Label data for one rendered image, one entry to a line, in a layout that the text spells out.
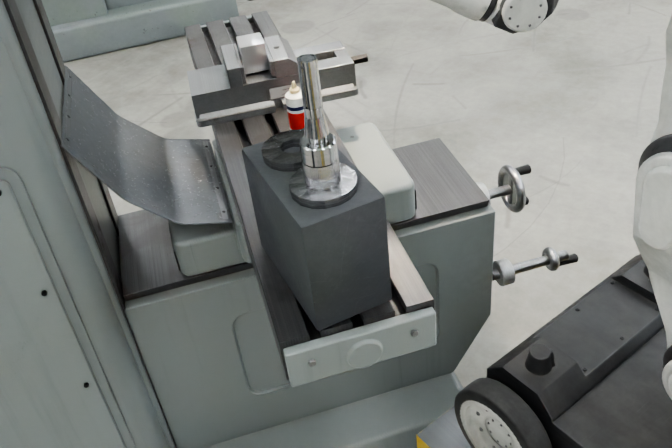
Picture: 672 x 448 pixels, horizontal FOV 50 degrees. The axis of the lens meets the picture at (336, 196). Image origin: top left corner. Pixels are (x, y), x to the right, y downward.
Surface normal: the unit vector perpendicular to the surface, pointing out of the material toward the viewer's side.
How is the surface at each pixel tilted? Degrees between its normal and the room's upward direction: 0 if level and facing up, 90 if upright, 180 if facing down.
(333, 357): 90
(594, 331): 0
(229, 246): 90
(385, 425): 0
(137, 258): 0
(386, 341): 90
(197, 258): 90
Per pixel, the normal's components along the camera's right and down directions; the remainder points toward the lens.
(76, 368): 0.27, 0.53
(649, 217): -0.79, 0.42
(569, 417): -0.10, -0.80
